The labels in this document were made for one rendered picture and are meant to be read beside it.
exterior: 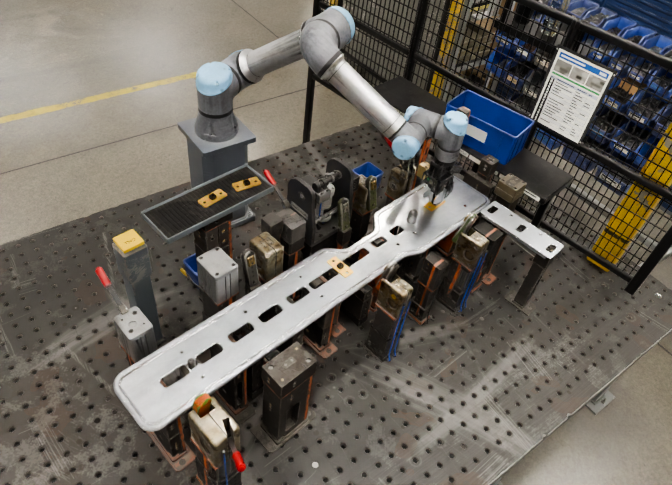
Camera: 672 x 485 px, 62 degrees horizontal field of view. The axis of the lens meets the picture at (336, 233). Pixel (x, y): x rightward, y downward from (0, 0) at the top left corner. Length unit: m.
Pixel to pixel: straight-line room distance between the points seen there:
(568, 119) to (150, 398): 1.69
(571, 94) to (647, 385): 1.59
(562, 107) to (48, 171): 2.87
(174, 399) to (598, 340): 1.49
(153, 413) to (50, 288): 0.83
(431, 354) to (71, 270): 1.29
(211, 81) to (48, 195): 1.91
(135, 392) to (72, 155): 2.57
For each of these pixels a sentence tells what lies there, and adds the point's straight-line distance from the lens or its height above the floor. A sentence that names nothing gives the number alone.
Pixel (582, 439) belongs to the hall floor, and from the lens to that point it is 2.86.
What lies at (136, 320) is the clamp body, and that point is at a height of 1.06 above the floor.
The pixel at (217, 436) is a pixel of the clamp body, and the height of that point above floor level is 1.06.
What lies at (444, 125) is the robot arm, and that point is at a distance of 1.75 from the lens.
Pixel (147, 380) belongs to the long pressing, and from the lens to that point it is 1.49.
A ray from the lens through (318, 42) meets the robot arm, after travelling 1.65.
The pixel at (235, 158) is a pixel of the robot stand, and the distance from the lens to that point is 2.03.
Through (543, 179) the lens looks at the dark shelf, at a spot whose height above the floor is 1.03.
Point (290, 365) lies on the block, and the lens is 1.46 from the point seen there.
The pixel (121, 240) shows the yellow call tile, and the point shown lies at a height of 1.16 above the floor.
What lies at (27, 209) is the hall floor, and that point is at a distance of 3.55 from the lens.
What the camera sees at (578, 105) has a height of 1.29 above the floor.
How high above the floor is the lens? 2.27
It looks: 45 degrees down
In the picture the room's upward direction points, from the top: 9 degrees clockwise
